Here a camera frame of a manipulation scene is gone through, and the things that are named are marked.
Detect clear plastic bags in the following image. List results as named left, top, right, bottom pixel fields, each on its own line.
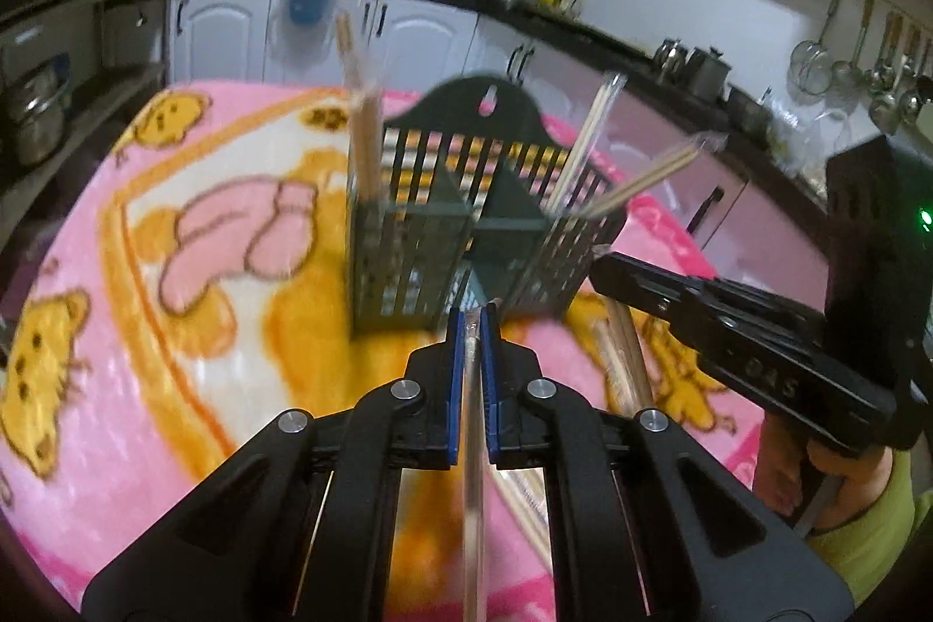
left=765, top=104, right=854, bottom=186

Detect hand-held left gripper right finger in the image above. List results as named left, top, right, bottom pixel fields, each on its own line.
left=481, top=303, right=854, bottom=622

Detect dark green utensil holder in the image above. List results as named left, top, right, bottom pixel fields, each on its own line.
left=348, top=74, right=629, bottom=339

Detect white base cabinet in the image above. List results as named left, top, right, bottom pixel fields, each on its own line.
left=167, top=0, right=577, bottom=106

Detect person's right hand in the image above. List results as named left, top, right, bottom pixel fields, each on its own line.
left=758, top=407, right=896, bottom=536

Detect pink printed blanket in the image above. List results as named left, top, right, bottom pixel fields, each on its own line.
left=0, top=79, right=839, bottom=616

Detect row of hanging steel ladles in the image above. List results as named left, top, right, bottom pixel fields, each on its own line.
left=831, top=0, right=933, bottom=135

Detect pink base cabinet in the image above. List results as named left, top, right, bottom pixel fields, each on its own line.
left=510, top=61, right=832, bottom=303

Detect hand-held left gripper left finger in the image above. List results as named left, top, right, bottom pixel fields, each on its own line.
left=80, top=308, right=468, bottom=622

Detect chopstick pair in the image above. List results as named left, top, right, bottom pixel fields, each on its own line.
left=455, top=296, right=504, bottom=622

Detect hanging wire strainer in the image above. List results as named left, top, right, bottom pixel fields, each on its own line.
left=789, top=0, right=847, bottom=94

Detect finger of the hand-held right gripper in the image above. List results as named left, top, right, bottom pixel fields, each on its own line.
left=589, top=268, right=737, bottom=361
left=598, top=252, right=825, bottom=339

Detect bunch of wooden chopsticks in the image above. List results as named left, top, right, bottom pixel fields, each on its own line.
left=331, top=6, right=730, bottom=568

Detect low steel pot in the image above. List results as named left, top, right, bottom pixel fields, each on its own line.
left=729, top=86, right=774, bottom=131

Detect steel kettle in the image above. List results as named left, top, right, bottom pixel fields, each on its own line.
left=652, top=37, right=690, bottom=76

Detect grey metal shelf rack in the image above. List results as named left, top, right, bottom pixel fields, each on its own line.
left=0, top=0, right=172, bottom=208

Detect black kitchen countertop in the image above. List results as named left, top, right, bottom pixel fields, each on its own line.
left=167, top=0, right=832, bottom=208

